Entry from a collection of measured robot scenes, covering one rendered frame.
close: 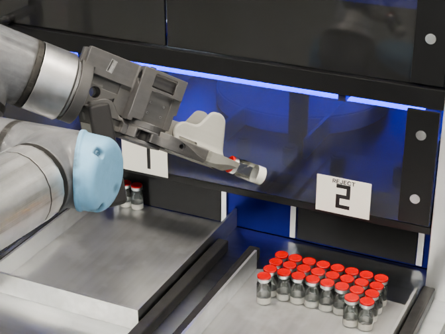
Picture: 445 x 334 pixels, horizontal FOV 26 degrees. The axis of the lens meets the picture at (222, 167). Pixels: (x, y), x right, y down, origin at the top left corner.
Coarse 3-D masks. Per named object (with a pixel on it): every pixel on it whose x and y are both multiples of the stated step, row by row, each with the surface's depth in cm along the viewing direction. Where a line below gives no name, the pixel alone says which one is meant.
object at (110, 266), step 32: (64, 224) 163; (96, 224) 165; (128, 224) 165; (160, 224) 165; (192, 224) 165; (224, 224) 160; (32, 256) 156; (64, 256) 156; (96, 256) 156; (128, 256) 156; (160, 256) 156; (192, 256) 150; (0, 288) 146; (32, 288) 143; (64, 288) 147; (96, 288) 147; (128, 288) 147; (160, 288) 141; (128, 320) 137
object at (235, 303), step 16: (256, 256) 151; (240, 272) 146; (256, 272) 151; (224, 288) 141; (240, 288) 147; (416, 288) 141; (208, 304) 137; (224, 304) 143; (240, 304) 143; (256, 304) 143; (272, 304) 143; (288, 304) 143; (304, 304) 143; (400, 304) 143; (208, 320) 138; (224, 320) 139; (240, 320) 139; (256, 320) 139; (272, 320) 139; (288, 320) 139; (304, 320) 139; (320, 320) 139; (336, 320) 139; (384, 320) 139; (400, 320) 134
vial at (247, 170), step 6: (240, 162) 112; (246, 162) 112; (234, 168) 112; (240, 168) 112; (246, 168) 112; (252, 168) 112; (258, 168) 113; (264, 168) 113; (234, 174) 113; (240, 174) 112; (246, 174) 112; (252, 174) 112; (258, 174) 113; (264, 174) 113; (252, 180) 113; (258, 180) 113
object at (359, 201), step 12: (324, 180) 145; (336, 180) 144; (348, 180) 143; (324, 192) 146; (336, 192) 145; (360, 192) 143; (324, 204) 146; (348, 204) 145; (360, 204) 144; (360, 216) 144
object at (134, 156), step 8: (128, 144) 158; (136, 144) 157; (128, 152) 158; (136, 152) 158; (144, 152) 157; (152, 152) 156; (160, 152) 156; (128, 160) 159; (136, 160) 158; (144, 160) 158; (152, 160) 157; (160, 160) 156; (128, 168) 160; (136, 168) 159; (144, 168) 158; (152, 168) 158; (160, 168) 157
